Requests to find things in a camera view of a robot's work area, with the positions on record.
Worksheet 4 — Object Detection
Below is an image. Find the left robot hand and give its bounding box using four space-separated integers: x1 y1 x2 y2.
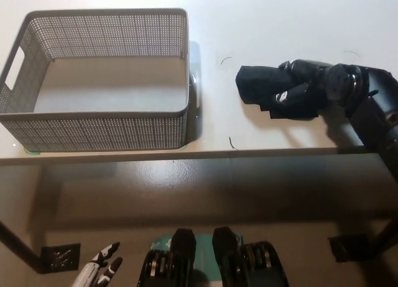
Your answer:
72 241 124 287

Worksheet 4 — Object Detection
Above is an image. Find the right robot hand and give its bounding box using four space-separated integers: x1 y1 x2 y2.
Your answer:
273 59 335 110

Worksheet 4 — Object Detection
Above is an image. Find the black fabric pencil case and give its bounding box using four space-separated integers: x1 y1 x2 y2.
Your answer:
234 64 313 111

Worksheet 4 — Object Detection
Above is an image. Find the black floor plate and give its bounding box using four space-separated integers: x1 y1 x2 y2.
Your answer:
40 243 81 273
328 233 374 263

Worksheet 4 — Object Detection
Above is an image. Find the black table leg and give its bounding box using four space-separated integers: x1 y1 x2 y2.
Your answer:
0 219 44 274
372 218 398 260

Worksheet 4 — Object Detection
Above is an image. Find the left black robot body block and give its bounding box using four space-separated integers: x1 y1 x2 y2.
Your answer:
138 227 198 287

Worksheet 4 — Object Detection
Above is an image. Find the grey perforated plastic basket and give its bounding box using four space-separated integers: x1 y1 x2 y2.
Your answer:
0 8 191 152

